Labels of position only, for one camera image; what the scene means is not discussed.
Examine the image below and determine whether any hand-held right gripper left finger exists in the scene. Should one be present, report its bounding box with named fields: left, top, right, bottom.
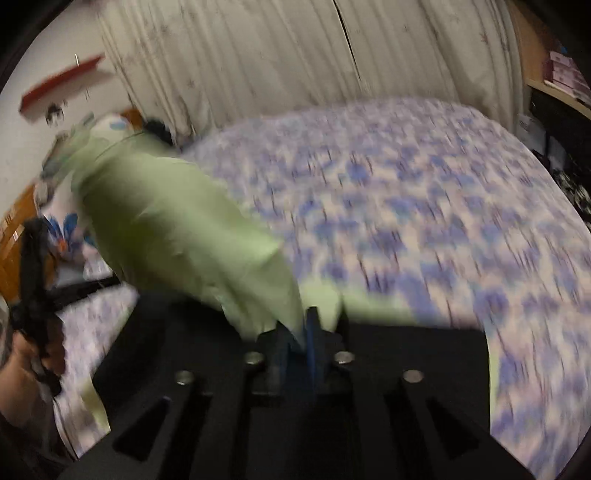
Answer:
left=60, top=323, right=308, bottom=480

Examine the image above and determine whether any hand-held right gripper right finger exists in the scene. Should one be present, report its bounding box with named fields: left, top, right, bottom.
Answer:
left=307, top=308, right=536, bottom=480

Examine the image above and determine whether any green and black jacket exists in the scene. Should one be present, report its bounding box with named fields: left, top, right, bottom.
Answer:
left=69, top=129, right=502, bottom=439

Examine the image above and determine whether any person's left hand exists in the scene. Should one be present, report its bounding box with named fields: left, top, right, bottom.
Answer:
left=0, top=330, right=68, bottom=430

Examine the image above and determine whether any wooden headboard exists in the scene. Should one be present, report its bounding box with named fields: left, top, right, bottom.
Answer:
left=0, top=185, right=51, bottom=301

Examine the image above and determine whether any folded blue flower blanket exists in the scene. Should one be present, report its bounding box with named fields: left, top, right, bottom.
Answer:
left=37, top=113, right=144, bottom=278

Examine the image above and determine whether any purple floral bed sheet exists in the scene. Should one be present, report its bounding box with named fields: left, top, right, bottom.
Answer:
left=51, top=97, right=591, bottom=472

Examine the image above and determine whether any white curtain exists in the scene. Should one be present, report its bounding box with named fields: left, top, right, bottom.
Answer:
left=95, top=0, right=527, bottom=144

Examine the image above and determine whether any black cabinet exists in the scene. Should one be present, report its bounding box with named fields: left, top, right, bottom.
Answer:
left=526, top=88, right=591, bottom=213

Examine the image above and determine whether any stack of pink boxes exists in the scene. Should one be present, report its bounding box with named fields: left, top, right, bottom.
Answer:
left=545, top=51, right=591, bottom=100

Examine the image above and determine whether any wooden shelf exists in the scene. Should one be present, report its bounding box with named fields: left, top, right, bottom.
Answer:
left=508, top=0, right=591, bottom=121

